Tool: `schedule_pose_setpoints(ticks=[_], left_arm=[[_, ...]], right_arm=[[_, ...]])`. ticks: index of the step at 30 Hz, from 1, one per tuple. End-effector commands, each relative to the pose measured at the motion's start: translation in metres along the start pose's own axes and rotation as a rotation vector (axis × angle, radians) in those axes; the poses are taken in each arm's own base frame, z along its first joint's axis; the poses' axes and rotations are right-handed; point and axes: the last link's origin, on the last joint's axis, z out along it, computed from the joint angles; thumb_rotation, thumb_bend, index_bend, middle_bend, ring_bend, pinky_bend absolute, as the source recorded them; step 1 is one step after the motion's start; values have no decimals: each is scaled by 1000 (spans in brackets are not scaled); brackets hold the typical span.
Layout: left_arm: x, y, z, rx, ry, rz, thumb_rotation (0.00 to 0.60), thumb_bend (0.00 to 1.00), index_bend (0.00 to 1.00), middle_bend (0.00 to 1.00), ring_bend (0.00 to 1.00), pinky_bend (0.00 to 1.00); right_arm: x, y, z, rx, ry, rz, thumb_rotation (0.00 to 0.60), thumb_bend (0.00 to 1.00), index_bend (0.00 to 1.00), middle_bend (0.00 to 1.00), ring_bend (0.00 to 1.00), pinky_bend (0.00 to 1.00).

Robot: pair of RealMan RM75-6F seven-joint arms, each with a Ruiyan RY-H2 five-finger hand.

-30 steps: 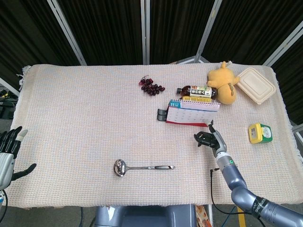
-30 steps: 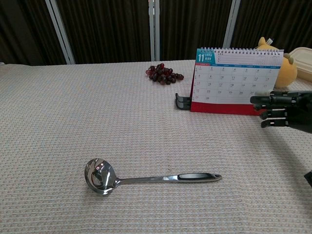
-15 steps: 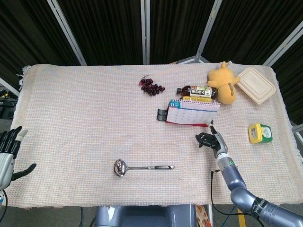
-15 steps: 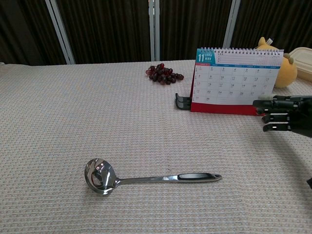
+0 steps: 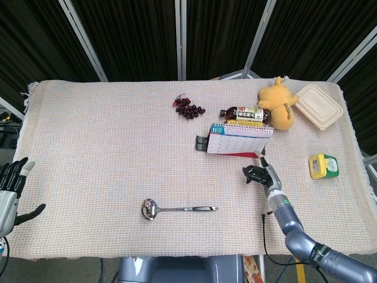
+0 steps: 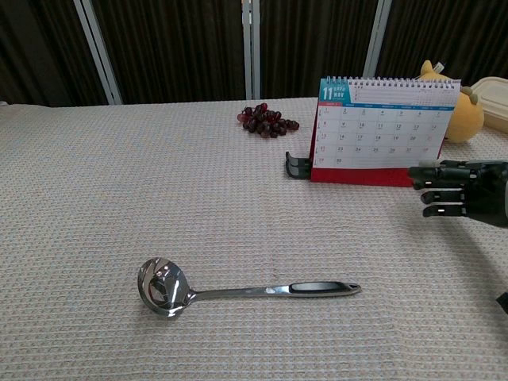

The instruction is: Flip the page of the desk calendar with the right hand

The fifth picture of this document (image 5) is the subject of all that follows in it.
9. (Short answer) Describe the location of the yellow green lidded tub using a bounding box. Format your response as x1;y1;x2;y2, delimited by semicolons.
308;153;339;180

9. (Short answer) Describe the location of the woven pink tablecloth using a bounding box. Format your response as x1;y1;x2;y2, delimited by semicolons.
10;78;377;261

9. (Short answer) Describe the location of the purple grape bunch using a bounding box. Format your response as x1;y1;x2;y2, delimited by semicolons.
172;94;207;119

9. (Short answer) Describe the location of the beige lunch box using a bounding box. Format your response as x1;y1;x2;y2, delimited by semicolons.
293;84;345;131

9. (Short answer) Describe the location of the yellow box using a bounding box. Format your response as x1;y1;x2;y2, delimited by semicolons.
226;119;264;129

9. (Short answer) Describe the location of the black folding screen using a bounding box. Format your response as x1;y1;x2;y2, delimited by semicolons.
0;0;377;154

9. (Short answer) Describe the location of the tea bottle with label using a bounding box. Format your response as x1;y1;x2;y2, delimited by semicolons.
219;106;270;124

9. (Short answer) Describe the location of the black clip holder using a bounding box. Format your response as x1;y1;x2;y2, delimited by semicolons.
194;134;211;152

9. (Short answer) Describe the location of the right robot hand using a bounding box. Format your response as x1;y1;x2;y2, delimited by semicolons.
242;150;282;197

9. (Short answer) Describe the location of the yellow plush toy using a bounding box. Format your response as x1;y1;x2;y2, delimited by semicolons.
257;75;300;131

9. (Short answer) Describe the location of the desk calendar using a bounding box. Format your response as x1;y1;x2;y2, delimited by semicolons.
206;123;275;159

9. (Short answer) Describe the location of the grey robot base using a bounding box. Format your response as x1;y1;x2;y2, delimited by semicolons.
117;255;246;283

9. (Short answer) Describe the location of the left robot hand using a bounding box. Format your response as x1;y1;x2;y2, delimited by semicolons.
0;157;47;237

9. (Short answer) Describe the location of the steel ladle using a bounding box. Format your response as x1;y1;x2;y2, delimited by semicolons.
141;198;219;222

